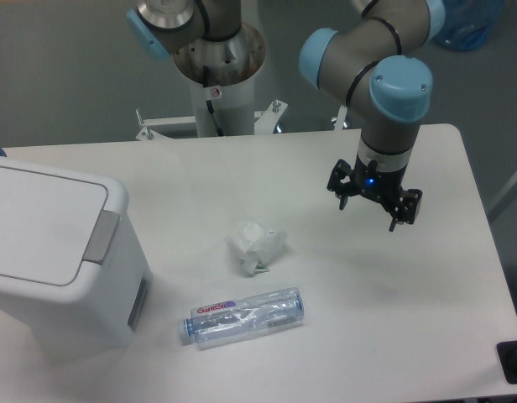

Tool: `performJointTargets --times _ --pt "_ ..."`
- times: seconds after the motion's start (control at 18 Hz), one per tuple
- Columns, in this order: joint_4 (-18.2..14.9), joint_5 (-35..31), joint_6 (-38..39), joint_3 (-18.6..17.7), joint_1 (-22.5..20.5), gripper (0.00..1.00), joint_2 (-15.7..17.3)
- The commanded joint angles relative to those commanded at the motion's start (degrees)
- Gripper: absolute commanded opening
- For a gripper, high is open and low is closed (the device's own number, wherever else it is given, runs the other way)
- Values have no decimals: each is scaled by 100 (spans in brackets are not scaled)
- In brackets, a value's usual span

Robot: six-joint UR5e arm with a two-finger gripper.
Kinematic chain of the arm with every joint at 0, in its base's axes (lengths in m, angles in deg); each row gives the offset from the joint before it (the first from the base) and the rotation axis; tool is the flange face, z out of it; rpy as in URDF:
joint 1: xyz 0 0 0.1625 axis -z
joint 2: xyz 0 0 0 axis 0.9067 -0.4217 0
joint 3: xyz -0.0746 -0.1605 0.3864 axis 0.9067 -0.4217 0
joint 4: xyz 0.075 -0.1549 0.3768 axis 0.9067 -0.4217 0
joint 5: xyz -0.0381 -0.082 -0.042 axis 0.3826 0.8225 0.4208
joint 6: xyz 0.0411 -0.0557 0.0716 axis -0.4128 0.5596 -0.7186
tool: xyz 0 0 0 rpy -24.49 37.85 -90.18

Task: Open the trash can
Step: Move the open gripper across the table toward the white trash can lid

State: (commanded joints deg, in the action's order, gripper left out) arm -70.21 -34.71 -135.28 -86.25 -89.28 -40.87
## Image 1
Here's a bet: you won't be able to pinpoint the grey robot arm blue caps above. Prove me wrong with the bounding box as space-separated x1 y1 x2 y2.
126 1 445 226

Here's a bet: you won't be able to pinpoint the black clamp at table edge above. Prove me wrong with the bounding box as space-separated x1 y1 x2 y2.
497 341 517 385

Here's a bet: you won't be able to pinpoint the crumpled white paper wrapper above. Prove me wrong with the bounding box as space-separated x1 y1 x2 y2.
224 221 288 276

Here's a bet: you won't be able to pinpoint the white trash can lid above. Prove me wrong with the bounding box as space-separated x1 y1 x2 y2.
0 158 128 286

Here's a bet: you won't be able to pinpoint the empty clear plastic bottle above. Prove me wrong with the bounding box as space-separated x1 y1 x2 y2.
178 287 305 348

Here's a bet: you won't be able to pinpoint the black cable on pedestal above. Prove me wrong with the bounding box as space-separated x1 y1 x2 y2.
205 97 225 137

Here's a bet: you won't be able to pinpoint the blue plastic bag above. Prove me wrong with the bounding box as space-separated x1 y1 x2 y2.
433 0 505 51

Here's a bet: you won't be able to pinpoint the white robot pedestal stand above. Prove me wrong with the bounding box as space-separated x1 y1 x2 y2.
136 23 288 140

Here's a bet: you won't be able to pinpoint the white trash can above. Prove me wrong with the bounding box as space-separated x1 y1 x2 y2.
0 156 152 347

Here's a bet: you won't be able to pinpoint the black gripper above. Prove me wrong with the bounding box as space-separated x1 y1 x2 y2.
326 157 423 232

